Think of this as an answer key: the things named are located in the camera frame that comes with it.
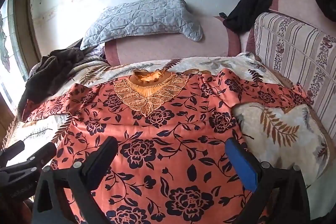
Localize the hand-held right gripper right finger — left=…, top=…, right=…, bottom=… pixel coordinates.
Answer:
left=225, top=137, right=311, bottom=224

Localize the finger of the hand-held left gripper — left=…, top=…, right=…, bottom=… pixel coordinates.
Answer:
left=0, top=140, right=26, bottom=161
left=25, top=142, right=57, bottom=170

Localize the cream leaf-print blanket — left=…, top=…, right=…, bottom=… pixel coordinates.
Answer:
left=1, top=52, right=331, bottom=224

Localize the black garment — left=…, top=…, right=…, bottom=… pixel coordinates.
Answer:
left=219, top=0, right=281, bottom=33

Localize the orange floral blouse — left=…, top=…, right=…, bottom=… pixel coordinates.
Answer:
left=21, top=68, right=314, bottom=224

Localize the dark brown garment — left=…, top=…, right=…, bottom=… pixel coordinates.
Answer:
left=17, top=39, right=88, bottom=118

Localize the pink sofa backrest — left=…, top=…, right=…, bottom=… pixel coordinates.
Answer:
left=104, top=0, right=317, bottom=66

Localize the striped floral sofa cushion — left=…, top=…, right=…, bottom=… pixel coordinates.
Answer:
left=252, top=12, right=336, bottom=142

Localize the frosted glass window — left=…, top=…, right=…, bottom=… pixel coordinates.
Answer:
left=0, top=0, right=29, bottom=114

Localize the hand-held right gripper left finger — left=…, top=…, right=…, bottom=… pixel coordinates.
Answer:
left=31, top=136, right=118, bottom=224

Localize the grey quilted pillow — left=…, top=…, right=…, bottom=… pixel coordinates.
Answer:
left=80, top=0, right=204, bottom=51

